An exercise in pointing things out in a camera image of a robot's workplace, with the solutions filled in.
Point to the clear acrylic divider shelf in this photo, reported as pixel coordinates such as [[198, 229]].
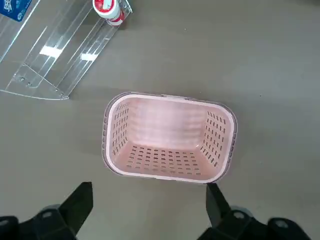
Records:
[[55, 62]]

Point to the pink perforated plastic basket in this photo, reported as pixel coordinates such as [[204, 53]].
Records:
[[165, 132]]

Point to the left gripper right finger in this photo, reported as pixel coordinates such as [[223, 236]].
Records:
[[225, 225]]

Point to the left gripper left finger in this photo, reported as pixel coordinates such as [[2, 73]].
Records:
[[62, 222]]

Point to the small red white bottle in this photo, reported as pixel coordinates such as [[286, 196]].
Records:
[[107, 10]]

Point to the blue drink carton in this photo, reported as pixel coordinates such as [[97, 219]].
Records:
[[15, 8]]

